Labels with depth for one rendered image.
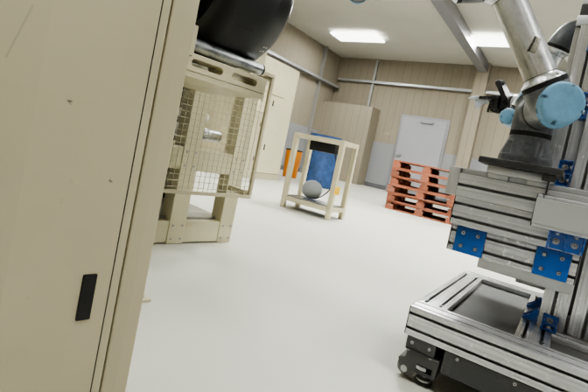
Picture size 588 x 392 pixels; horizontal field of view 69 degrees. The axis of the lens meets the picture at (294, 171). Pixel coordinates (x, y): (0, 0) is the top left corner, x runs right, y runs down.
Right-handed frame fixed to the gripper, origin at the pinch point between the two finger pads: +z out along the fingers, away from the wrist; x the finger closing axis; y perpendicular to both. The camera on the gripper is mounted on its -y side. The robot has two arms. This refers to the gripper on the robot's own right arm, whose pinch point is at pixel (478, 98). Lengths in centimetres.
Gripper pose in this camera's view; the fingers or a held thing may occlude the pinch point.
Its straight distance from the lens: 238.7
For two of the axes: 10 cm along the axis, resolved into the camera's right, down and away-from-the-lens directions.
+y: -0.9, 9.9, 1.2
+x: 8.6, 0.1, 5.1
